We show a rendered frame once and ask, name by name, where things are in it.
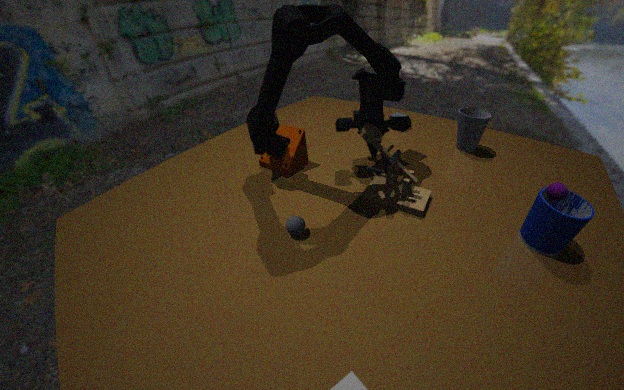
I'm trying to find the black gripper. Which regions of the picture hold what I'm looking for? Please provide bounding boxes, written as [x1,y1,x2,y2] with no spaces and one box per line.
[335,94,412,158]

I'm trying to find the purple ball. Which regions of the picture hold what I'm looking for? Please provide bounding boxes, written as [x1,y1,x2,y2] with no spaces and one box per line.
[547,182,568,201]

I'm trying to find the white flat rectangular slab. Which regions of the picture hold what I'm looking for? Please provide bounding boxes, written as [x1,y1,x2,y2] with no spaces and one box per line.
[331,371,368,390]

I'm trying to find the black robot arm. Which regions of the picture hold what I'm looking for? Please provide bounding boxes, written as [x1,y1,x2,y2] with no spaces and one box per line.
[247,4,406,159]

